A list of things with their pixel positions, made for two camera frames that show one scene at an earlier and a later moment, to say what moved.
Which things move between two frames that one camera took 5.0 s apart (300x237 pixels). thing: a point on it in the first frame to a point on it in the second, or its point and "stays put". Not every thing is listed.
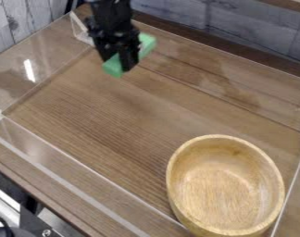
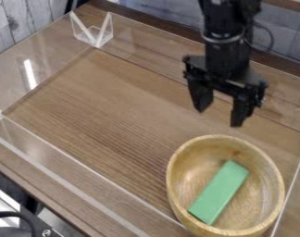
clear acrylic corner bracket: (80, 30) stays put
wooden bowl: (225, 186) stays put
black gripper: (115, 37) to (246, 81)
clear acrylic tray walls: (89, 137) stays put
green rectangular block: (111, 66) to (219, 192)
